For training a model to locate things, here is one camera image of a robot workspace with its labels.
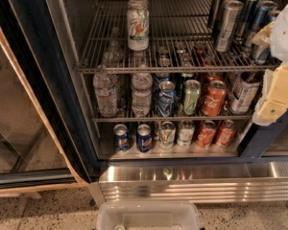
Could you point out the middle wire shelf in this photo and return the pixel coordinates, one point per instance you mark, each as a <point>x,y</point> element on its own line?
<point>129,116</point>

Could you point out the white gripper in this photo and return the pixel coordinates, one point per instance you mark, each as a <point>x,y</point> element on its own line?
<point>285,37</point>

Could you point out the red coca-cola can middle shelf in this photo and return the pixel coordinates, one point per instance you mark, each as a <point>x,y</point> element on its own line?
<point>213,99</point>

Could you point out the water bottle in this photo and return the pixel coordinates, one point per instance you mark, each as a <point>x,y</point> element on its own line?
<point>105,91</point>
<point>141,91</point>

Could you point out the wire shelf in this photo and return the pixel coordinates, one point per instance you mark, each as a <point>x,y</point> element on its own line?
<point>129,116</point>
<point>179,40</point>

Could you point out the blue pepsi can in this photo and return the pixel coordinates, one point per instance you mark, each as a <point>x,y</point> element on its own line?
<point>143,138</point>
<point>121,137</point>

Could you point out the silver slim can front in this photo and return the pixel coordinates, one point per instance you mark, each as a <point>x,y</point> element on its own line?
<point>227,24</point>

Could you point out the green can middle shelf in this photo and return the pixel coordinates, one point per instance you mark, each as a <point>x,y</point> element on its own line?
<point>192,92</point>

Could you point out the silver slim can middle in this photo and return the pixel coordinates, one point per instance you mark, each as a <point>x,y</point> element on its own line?
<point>218,17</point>

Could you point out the top wire shelf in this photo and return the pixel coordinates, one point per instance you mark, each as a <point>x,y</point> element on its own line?
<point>179,40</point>

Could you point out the silver slim can back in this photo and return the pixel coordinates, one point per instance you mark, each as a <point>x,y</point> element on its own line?
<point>212,13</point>

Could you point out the white 7up can bottom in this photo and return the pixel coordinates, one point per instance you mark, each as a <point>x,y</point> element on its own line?
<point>167,134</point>

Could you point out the white green can bottom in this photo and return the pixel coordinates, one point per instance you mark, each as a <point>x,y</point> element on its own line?
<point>185,133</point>

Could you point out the silver slim can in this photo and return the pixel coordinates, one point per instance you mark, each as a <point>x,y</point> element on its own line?
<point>218,17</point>
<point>212,13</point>
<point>227,24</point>

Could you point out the open glass fridge door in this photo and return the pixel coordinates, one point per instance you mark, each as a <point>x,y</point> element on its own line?
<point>43,145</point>

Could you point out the clear plastic bin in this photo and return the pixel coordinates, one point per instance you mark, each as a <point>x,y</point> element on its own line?
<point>148,215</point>

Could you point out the white 7up can front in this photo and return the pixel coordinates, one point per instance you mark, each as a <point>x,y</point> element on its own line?
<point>138,28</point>

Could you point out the red coke can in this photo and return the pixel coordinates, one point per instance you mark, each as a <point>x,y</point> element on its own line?
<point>206,134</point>
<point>225,133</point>

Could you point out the stainless steel fridge base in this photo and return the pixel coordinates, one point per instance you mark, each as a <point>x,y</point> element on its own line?
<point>216,183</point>

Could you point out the white diet coke can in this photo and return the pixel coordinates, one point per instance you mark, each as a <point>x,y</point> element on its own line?
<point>243,91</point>

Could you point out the right water bottle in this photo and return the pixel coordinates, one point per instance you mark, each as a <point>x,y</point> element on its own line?
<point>141,91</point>

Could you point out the red coke can bottom right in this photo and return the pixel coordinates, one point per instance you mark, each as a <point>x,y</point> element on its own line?
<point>225,133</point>

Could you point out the blue redbull can front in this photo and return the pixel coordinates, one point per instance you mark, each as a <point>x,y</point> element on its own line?
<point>260,53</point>

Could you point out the left water bottle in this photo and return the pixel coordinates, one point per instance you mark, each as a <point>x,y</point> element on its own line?
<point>105,91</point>

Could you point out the red coke can bottom left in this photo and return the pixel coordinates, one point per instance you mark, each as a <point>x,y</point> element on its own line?
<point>206,134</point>

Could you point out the blue pepsi can middle shelf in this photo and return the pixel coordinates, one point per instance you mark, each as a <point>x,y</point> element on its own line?
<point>166,94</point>

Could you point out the white 7up can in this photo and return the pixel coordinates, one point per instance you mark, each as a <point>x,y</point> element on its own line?
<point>138,28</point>
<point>167,134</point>

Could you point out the blue pepsi can bottom left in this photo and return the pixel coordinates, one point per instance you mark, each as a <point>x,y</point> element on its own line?
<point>121,137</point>

